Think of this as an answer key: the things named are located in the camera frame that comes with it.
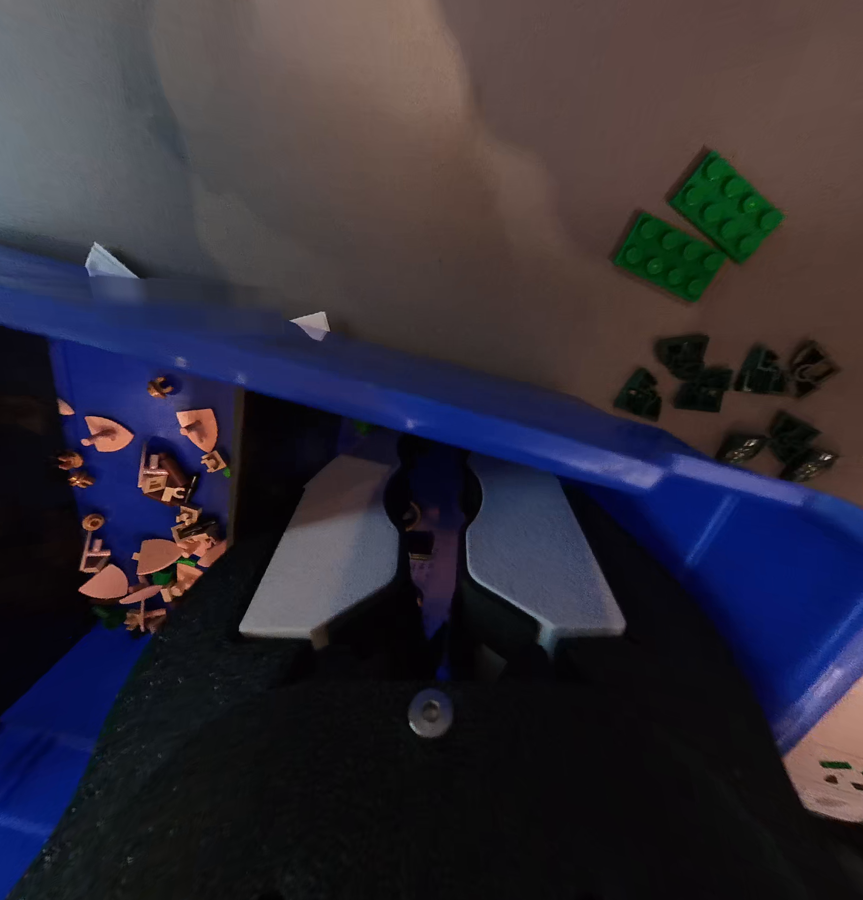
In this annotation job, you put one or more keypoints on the pile of dark green wedges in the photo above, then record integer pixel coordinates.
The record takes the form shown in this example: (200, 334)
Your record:
(698, 387)

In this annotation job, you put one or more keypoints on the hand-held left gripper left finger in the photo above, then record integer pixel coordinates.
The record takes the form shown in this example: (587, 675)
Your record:
(326, 548)

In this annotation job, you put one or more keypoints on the pile of tan bricks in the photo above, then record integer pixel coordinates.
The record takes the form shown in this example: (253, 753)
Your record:
(108, 432)

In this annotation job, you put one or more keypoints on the white instruction sheet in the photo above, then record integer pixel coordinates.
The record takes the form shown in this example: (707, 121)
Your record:
(846, 745)

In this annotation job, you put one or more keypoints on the blue plastic bin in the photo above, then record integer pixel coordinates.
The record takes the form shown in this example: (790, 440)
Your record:
(755, 548)

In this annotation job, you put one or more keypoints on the crumpled white paper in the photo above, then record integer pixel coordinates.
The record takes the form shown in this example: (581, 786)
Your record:
(107, 266)

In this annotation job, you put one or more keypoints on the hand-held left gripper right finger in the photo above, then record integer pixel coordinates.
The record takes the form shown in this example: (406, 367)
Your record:
(537, 548)

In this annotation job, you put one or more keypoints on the bright green plate brick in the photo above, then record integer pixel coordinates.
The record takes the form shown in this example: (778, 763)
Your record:
(726, 207)
(669, 257)

